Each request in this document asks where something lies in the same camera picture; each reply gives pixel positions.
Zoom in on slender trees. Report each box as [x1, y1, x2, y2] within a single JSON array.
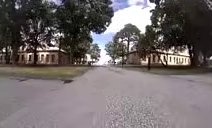
[[104, 23, 142, 68]]

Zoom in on grey asphalt road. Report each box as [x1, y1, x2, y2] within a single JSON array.
[[0, 65, 212, 128]]

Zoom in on dark drain cover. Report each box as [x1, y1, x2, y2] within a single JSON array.
[[61, 78, 75, 85]]

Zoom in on long beige building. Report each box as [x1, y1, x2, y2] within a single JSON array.
[[0, 46, 70, 66]]

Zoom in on grass field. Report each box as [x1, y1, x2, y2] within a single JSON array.
[[0, 64, 94, 81]]

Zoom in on long white building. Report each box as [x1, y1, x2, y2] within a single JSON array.
[[126, 48, 192, 67]]

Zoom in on row of large trees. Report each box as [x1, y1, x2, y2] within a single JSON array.
[[0, 0, 115, 66]]

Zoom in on large dark trees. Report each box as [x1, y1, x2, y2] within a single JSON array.
[[136, 0, 212, 70]]

